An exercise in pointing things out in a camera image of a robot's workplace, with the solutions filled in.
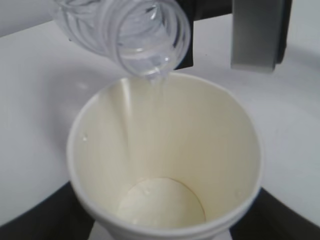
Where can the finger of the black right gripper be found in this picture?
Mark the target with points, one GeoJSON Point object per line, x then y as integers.
{"type": "Point", "coordinates": [198, 10]}

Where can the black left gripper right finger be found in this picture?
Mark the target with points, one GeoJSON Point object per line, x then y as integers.
{"type": "Point", "coordinates": [269, 219]}

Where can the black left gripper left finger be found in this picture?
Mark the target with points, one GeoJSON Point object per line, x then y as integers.
{"type": "Point", "coordinates": [58, 217]}

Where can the clear green-label water bottle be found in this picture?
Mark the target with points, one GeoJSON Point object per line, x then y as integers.
{"type": "Point", "coordinates": [146, 38]}

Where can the white paper cup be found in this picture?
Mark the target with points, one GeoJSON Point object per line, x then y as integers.
{"type": "Point", "coordinates": [179, 159]}

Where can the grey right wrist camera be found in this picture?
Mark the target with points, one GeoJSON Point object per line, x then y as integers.
{"type": "Point", "coordinates": [259, 34]}

